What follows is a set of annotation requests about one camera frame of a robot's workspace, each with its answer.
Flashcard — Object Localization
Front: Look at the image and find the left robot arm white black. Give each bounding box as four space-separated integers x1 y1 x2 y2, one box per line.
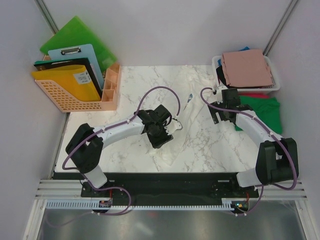
65 105 173 197

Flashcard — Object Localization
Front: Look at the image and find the white printed t shirt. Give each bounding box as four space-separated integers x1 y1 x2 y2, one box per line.
149 65 215 166

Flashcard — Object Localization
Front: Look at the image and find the black folder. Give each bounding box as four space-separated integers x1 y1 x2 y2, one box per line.
33 57 103 82

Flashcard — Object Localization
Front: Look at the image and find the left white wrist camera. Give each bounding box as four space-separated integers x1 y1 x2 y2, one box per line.
164 118 183 135

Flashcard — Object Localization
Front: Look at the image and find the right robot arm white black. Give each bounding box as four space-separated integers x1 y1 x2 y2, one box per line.
208 86 299 197

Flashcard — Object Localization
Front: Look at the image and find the yellow folder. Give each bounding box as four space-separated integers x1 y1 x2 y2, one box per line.
31 64 102 102

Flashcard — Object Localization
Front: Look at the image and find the light blue clipboard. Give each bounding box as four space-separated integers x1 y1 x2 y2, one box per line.
48 44 105 89

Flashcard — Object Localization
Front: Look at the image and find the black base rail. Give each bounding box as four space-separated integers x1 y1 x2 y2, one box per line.
79 171 291 207

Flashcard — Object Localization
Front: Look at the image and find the purple cable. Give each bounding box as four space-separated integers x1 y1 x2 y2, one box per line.
61 86 182 216
200 87 300 217

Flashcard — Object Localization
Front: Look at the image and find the white cable duct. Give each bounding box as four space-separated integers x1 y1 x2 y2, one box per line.
45 198 234 211

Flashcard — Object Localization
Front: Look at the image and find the peach compartment organizer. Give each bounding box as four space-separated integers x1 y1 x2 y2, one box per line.
101 62 122 111

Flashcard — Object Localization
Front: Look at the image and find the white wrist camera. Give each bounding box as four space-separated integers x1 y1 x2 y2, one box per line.
212 85 228 103
164 118 183 135

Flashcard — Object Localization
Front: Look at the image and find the green t shirt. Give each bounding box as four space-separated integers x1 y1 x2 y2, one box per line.
240 95 283 135

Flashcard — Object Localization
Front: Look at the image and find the red t shirt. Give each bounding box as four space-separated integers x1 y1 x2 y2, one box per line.
240 93 270 99

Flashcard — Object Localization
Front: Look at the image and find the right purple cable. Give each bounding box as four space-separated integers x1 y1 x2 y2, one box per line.
200 87 300 217

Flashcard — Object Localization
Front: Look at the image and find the white laundry basket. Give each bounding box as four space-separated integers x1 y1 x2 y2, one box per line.
211 55 281 94

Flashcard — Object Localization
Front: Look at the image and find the black garment in basket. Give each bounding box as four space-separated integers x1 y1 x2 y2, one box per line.
216 66 229 88

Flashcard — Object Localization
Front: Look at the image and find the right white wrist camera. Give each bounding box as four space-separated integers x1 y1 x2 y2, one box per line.
212 85 228 103

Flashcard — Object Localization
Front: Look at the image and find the orange mesh file holder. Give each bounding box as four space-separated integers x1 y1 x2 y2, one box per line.
34 55 111 113

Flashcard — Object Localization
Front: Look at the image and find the pink folded t shirt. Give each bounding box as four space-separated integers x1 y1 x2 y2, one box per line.
221 49 273 88

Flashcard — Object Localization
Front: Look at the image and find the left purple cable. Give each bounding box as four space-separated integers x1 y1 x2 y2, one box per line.
61 86 182 216

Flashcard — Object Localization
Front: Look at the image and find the green plastic board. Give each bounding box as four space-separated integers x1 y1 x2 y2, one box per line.
40 16 117 72

